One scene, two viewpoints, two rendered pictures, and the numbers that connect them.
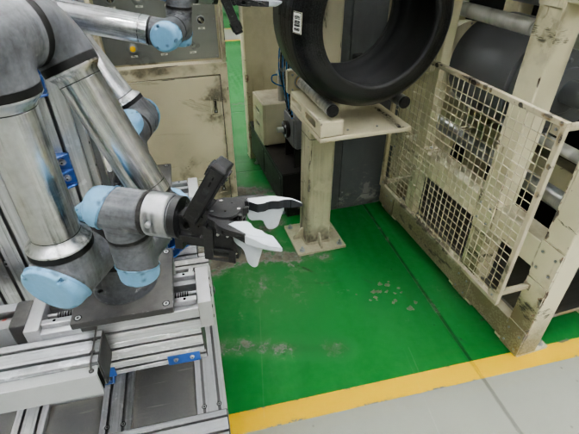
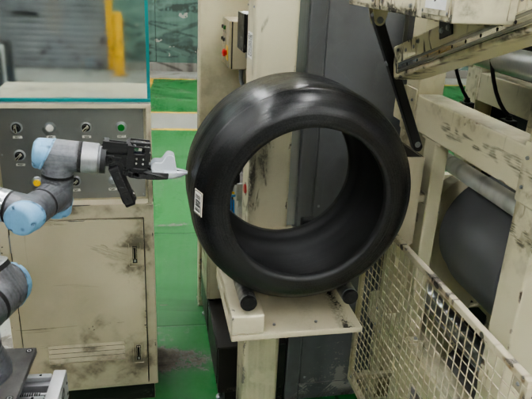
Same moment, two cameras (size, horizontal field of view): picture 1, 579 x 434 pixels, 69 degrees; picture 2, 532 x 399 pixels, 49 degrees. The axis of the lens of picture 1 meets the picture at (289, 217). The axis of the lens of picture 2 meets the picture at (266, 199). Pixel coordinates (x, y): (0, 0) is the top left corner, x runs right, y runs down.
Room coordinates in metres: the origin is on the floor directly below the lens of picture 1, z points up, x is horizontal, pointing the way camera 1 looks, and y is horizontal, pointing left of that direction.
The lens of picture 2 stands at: (0.09, -0.31, 1.72)
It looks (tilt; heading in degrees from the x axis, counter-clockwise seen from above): 21 degrees down; 5
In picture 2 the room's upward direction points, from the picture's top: 3 degrees clockwise
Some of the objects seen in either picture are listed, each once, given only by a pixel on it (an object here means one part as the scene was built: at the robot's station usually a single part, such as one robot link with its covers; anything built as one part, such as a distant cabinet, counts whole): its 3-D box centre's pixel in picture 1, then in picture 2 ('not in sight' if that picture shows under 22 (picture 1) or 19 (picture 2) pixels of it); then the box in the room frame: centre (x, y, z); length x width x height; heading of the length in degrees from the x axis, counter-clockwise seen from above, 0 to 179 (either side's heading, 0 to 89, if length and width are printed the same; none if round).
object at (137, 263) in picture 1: (139, 249); not in sight; (0.61, 0.28, 0.94); 0.11 x 0.08 x 0.11; 168
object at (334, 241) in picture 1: (314, 233); not in sight; (1.85, -0.14, 0.02); 0.27 x 0.27 x 0.04; 17
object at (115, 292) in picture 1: (121, 266); not in sight; (0.75, 0.40, 0.77); 0.15 x 0.15 x 0.10
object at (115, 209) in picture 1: (121, 210); not in sight; (0.59, 0.28, 1.04); 0.11 x 0.08 x 0.09; 78
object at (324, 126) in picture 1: (314, 111); (237, 290); (1.57, -0.10, 0.84); 0.36 x 0.09 x 0.06; 17
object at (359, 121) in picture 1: (347, 116); (283, 299); (1.62, -0.23, 0.80); 0.37 x 0.36 x 0.02; 107
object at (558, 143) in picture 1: (444, 163); (411, 378); (1.49, -0.61, 0.65); 0.90 x 0.02 x 0.70; 17
